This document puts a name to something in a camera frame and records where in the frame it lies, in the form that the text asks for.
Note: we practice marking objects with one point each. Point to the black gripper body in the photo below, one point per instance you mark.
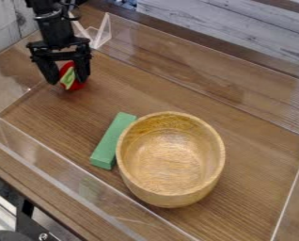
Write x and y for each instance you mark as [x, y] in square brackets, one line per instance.
[74, 49]

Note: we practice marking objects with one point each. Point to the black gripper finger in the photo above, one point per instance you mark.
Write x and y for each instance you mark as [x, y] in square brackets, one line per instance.
[81, 67]
[48, 68]

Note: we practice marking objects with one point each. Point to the red plush strawberry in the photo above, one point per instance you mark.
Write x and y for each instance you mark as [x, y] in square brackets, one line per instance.
[68, 79]

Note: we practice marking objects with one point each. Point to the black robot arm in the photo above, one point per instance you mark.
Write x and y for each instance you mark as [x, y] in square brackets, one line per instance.
[58, 44]

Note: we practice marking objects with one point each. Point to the green rectangular block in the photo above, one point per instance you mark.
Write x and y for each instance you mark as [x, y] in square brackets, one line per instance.
[103, 157]

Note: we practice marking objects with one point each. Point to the wooden bowl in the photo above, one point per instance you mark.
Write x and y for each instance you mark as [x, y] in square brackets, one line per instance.
[171, 158]

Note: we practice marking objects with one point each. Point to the clear acrylic corner bracket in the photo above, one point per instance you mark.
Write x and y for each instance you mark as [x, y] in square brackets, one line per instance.
[97, 35]

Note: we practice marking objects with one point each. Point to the black table leg bracket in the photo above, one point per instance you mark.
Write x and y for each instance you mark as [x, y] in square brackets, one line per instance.
[28, 227]

